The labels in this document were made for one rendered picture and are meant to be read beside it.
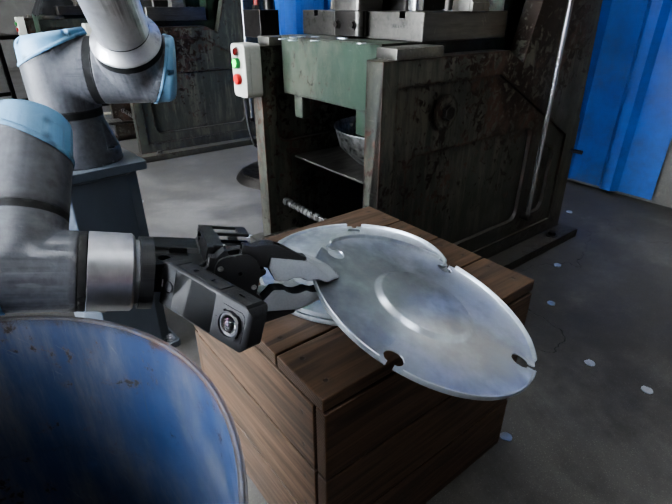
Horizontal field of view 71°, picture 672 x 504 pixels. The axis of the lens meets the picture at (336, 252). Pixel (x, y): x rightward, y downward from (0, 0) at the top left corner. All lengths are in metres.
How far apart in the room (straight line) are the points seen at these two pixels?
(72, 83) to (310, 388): 0.68
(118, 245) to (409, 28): 0.85
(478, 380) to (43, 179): 0.46
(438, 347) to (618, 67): 1.87
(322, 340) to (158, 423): 0.22
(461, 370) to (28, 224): 0.43
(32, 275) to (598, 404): 1.01
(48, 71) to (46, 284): 0.57
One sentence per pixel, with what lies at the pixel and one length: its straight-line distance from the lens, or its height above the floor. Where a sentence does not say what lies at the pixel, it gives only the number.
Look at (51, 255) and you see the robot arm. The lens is 0.47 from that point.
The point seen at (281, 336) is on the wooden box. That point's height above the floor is 0.35.
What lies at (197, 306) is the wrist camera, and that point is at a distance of 0.45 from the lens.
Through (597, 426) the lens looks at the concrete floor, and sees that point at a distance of 1.09.
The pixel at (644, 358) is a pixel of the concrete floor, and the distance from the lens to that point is 1.32.
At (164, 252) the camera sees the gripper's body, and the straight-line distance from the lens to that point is 0.52.
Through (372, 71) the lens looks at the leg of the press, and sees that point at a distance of 1.02.
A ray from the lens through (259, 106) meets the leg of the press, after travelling 1.41.
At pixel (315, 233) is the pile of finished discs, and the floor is 0.36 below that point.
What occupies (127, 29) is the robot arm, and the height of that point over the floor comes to 0.68.
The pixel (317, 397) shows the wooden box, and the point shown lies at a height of 0.35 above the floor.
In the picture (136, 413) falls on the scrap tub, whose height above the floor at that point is 0.39.
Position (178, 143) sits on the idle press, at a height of 0.06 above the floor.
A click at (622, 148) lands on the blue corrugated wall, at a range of 2.27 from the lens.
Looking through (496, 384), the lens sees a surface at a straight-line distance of 0.54.
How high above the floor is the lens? 0.72
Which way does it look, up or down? 28 degrees down
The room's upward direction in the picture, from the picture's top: straight up
